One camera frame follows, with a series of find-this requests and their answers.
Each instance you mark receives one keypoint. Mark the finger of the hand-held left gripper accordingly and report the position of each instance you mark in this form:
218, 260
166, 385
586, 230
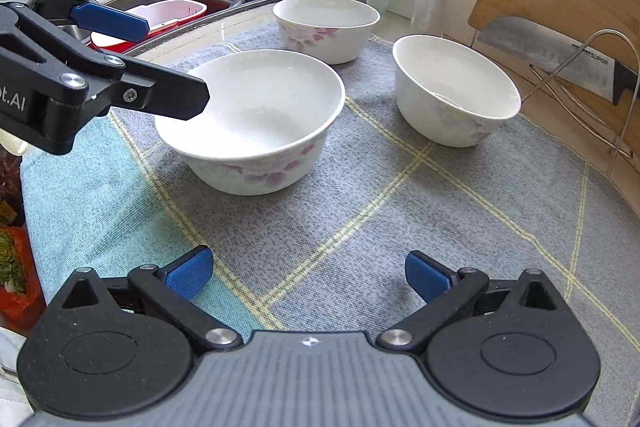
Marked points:
160, 94
110, 21

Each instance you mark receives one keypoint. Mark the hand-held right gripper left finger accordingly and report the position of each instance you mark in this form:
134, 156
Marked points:
192, 272

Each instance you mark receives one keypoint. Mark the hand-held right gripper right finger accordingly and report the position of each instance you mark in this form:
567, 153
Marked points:
425, 274

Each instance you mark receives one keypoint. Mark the white floral bowl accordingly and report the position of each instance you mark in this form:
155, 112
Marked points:
260, 127
450, 77
325, 14

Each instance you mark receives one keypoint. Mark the person's left hand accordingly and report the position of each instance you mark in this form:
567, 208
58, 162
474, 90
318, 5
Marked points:
12, 143

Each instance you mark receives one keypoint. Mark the dark brown basket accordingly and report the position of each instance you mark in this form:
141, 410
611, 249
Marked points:
10, 187

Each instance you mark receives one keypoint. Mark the blue grey checked cloth mat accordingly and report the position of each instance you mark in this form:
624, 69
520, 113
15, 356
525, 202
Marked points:
350, 217

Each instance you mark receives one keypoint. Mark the red plastic basin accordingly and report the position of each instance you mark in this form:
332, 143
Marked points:
220, 3

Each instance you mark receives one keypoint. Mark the red bag with greens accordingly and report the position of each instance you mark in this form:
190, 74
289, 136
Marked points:
27, 302

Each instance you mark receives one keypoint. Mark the person's white jacket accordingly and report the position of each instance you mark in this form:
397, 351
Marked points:
7, 382

